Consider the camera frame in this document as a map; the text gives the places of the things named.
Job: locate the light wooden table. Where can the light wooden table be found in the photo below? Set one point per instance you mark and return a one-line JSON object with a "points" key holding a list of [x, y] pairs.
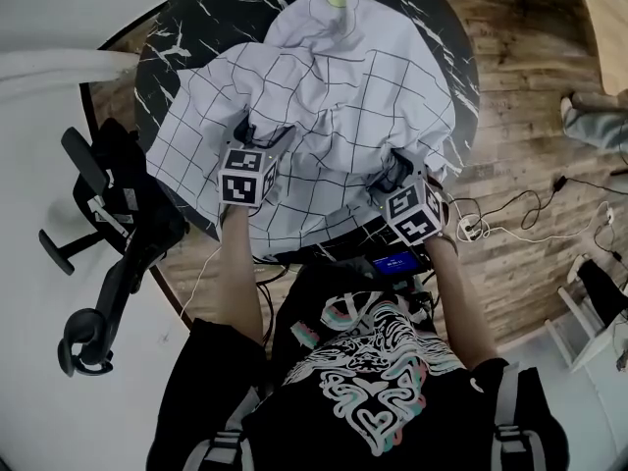
{"points": [[613, 42]]}

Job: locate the person's black printed shirt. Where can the person's black printed shirt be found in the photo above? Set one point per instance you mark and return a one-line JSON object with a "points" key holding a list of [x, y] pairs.
{"points": [[304, 434]]}

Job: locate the small black screen device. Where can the small black screen device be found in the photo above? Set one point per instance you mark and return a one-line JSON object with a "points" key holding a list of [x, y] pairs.
{"points": [[392, 263]]}

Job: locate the person's left forearm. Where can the person's left forearm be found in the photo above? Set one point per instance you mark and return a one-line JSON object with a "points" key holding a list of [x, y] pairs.
{"points": [[240, 273]]}

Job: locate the black marble round table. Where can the black marble round table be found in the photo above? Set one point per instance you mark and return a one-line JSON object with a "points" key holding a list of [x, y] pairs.
{"points": [[221, 17]]}

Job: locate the white wall pipes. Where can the white wall pipes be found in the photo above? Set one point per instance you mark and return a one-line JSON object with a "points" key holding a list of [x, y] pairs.
{"points": [[59, 67]]}

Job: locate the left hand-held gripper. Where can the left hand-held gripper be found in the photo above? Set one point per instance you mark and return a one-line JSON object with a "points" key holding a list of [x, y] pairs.
{"points": [[240, 184]]}

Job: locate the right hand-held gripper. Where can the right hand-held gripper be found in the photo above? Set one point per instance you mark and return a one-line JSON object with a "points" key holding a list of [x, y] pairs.
{"points": [[412, 214]]}

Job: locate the white power strip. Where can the white power strip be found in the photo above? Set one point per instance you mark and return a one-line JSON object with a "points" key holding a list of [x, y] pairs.
{"points": [[468, 227]]}

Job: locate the black office chair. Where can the black office chair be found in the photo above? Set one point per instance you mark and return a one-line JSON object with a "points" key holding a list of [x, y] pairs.
{"points": [[142, 243]]}

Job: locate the person's right forearm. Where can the person's right forearm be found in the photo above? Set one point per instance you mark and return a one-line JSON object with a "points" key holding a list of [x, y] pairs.
{"points": [[456, 292]]}

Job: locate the white stool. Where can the white stool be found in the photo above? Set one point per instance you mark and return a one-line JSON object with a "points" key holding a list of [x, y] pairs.
{"points": [[584, 331]]}

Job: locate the white grid-patterned cloth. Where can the white grid-patterned cloth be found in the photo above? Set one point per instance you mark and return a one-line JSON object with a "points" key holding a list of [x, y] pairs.
{"points": [[343, 91]]}

